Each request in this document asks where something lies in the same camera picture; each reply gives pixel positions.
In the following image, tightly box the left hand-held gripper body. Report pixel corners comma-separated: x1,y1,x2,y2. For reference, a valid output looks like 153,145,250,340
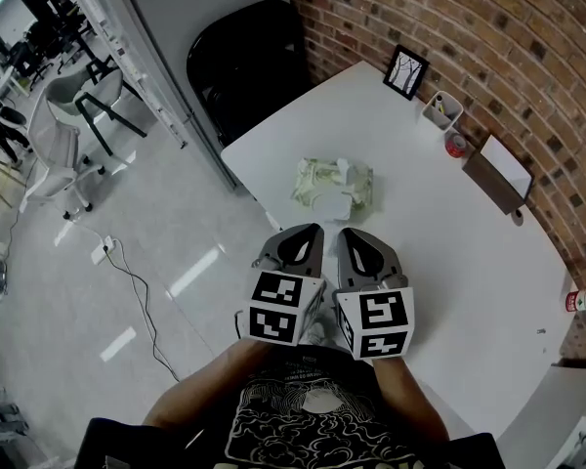
241,255,328,348

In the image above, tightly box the person's white shoe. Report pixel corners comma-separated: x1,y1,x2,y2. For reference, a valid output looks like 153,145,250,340
299,305,344,348

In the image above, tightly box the white pen holder box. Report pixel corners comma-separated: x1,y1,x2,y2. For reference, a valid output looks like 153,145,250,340
422,90,465,133

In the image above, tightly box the red tape roll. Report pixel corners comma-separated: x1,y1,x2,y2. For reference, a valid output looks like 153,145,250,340
443,131,468,158

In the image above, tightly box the grey chair with black legs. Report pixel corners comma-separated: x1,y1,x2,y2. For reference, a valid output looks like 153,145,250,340
45,67,148,158

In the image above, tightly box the black floor cable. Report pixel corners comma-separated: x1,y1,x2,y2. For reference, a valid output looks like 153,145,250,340
104,245,182,383

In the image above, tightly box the person's left forearm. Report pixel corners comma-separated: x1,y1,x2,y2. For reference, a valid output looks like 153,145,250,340
141,336,275,430

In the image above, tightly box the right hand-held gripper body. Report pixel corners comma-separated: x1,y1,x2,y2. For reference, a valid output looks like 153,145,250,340
331,271,416,362

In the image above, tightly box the brown wooden tissue box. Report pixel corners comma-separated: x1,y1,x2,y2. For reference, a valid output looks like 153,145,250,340
460,134,536,216

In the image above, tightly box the black printed t-shirt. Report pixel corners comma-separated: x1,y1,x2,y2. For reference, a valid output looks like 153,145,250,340
74,344,507,469

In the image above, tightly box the white power strip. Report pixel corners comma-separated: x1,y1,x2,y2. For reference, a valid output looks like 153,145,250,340
90,234,116,266

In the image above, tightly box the black office chair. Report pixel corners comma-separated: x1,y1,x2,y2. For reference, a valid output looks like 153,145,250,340
11,41,56,93

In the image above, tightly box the person's right forearm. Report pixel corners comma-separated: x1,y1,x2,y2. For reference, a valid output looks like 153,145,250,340
370,356,451,442

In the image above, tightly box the white office chair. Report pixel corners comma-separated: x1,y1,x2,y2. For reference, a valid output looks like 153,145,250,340
19,100,105,220

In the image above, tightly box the grey metal frame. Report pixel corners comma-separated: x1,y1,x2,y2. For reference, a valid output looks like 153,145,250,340
0,357,31,447

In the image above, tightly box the black picture frame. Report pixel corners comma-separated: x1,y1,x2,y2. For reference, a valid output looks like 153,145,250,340
382,44,431,102

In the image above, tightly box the black folding chair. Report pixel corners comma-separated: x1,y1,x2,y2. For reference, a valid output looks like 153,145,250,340
186,0,314,149

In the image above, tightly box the green wet wipe pack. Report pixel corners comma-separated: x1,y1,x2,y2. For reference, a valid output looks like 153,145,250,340
290,155,375,225

